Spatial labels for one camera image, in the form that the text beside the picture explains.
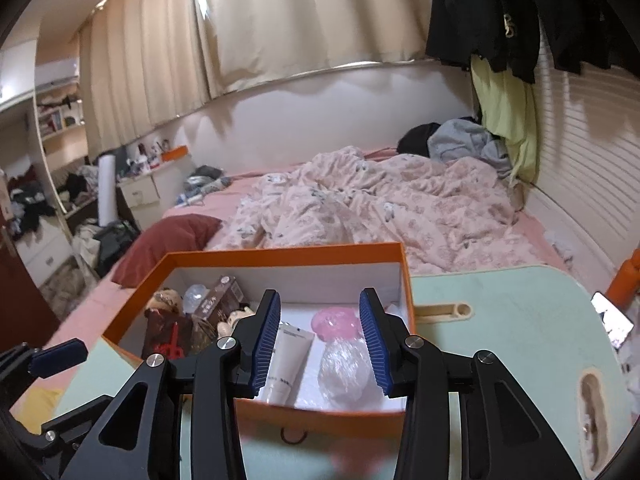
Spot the white slatted panel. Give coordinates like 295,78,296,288
520,45,640,286

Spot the white nightstand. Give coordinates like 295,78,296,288
117,152,196,206

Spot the white cosmetic tube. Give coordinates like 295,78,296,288
257,320,316,406

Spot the brown plush bear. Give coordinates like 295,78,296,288
145,287,186,321

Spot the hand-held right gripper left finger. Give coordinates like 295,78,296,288
60,288,282,480

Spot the cluster of small bottles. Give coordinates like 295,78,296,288
122,140,173,173

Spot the orange cardboard box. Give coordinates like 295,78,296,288
101,242,416,456

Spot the smartphone with lit screen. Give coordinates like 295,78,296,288
590,291,635,350

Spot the black hanging garment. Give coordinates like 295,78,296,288
425,0,538,83
537,0,640,76

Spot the white air conditioner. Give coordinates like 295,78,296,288
34,57,81,88

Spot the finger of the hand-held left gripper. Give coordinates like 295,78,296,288
41,395,119,456
0,338,90,413

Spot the brown printed carton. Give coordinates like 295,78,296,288
192,275,246,331

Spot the yellow-green hanging garment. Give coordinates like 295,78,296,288
470,55,541,183

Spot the beige curtain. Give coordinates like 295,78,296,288
77,0,436,151

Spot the white paper roll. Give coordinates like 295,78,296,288
97,155,121,226

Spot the grey patterned clothes pile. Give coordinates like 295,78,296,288
182,165,233,206

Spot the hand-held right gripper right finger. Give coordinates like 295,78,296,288
359,287,583,480

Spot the white shelf unit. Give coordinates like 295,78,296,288
0,85,101,286

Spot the orange rounded object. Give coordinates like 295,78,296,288
605,255,640,311

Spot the grey crumpled clothing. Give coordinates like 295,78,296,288
427,119,513,176

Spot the clear plastic ball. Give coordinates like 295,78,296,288
182,284,211,313
318,335,376,403

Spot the dark red packet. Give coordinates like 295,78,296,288
141,310,196,361

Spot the mint green bed table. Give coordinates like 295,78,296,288
15,262,631,480

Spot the dark red pillow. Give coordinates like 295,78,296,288
111,213,223,288

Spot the bed with pink sheet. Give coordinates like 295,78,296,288
45,147,576,351

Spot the pink plastic ball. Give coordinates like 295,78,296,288
311,307,363,343

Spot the black bag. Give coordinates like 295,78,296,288
94,220,141,276

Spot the small plush keychain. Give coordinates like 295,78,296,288
216,305,258,338

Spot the pink floral blanket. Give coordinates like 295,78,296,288
207,146,526,276

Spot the pile of dark clothes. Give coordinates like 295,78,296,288
0,160,101,241

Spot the dark red door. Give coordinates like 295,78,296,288
0,210,61,351

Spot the black crumpled clothing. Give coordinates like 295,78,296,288
396,122,443,156

